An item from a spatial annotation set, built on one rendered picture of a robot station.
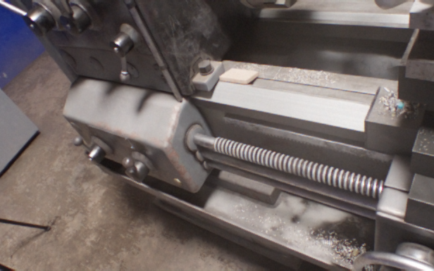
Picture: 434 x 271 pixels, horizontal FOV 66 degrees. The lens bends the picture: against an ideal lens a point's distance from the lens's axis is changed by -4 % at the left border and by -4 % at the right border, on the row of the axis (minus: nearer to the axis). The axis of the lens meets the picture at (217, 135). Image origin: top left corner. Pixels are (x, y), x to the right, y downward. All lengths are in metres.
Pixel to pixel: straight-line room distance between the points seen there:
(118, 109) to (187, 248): 0.82
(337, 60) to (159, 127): 0.54
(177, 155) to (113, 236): 1.02
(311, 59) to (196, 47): 0.38
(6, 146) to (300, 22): 2.26
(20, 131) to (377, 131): 2.51
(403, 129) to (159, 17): 0.54
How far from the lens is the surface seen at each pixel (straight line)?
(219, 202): 1.22
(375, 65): 1.04
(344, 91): 0.82
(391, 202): 0.68
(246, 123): 0.89
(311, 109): 0.78
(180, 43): 0.85
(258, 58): 1.18
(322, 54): 1.11
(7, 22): 4.18
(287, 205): 1.15
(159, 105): 0.96
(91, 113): 1.17
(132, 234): 1.84
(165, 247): 1.71
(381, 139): 0.72
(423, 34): 0.54
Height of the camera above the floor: 1.38
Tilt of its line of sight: 44 degrees down
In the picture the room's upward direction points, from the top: 25 degrees counter-clockwise
